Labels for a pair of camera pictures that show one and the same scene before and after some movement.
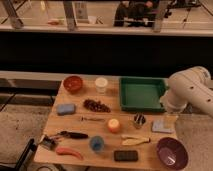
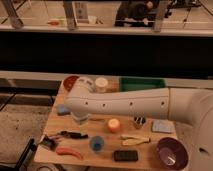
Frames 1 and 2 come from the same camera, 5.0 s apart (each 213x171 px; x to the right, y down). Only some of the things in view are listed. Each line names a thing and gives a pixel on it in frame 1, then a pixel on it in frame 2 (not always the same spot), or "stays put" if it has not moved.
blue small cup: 97,143 stays put
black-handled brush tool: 50,142 stays put
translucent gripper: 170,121 → 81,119
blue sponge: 65,109 stays put
